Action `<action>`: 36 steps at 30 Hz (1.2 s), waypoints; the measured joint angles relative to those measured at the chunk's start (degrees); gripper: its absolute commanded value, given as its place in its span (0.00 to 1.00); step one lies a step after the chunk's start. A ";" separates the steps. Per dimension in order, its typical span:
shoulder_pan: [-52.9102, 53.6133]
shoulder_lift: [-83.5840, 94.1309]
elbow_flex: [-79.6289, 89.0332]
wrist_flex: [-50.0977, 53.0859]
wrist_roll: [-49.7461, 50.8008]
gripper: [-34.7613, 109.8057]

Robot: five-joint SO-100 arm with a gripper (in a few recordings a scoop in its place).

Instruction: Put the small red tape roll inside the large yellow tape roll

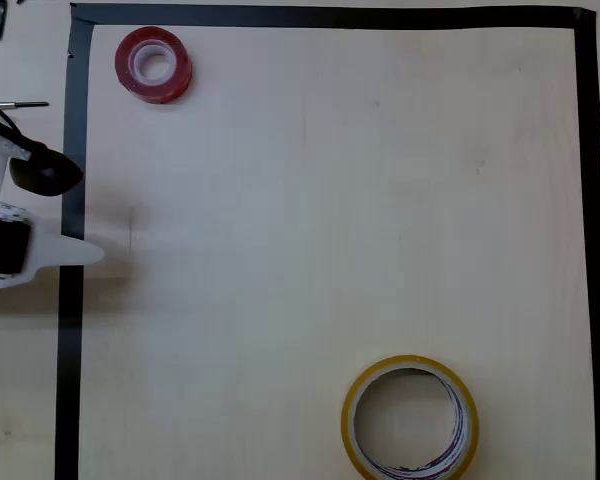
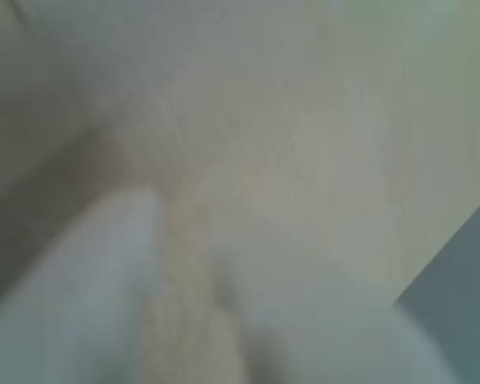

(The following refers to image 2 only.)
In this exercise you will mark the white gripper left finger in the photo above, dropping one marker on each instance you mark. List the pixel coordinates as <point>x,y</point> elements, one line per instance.
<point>84,288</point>

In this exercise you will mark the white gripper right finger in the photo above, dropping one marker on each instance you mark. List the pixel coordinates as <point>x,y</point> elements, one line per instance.
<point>328,332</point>

